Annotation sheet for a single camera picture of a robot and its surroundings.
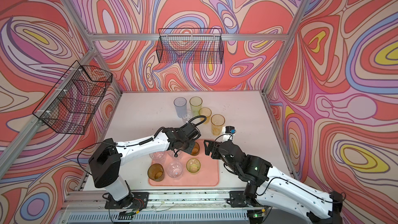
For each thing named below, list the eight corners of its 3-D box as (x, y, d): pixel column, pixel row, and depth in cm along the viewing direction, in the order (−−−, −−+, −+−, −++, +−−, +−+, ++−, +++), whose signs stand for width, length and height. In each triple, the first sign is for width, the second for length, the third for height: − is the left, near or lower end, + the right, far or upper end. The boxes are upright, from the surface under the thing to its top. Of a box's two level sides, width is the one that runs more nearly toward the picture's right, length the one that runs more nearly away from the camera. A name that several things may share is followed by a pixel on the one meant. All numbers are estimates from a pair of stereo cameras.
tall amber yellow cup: (211, 136, 97) (212, 124, 86) (210, 126, 102) (211, 113, 92) (223, 136, 97) (225, 124, 86) (222, 126, 102) (224, 113, 92)
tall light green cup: (190, 119, 108) (189, 106, 96) (190, 110, 113) (189, 96, 101) (202, 119, 108) (202, 106, 96) (202, 110, 113) (202, 96, 101)
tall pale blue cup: (176, 120, 108) (173, 105, 95) (177, 111, 112) (174, 96, 100) (187, 120, 108) (185, 105, 95) (187, 111, 112) (186, 96, 100)
